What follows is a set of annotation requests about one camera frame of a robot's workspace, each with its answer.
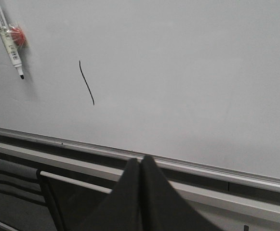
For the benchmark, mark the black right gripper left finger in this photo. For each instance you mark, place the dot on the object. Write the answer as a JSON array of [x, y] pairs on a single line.
[[119, 211]]

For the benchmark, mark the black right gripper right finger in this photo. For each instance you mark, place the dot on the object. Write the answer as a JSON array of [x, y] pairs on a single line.
[[162, 208]]

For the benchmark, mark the white black-tip whiteboard marker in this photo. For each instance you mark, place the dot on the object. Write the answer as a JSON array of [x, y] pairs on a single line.
[[10, 45]]

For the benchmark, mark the dark panel with white rail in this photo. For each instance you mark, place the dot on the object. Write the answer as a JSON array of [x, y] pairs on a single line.
[[72, 196]]

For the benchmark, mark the white metal workbench frame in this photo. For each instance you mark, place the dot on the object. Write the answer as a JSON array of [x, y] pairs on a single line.
[[236, 204]]

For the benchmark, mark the white whiteboard with aluminium frame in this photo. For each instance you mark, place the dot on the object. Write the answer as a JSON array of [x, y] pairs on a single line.
[[193, 80]]

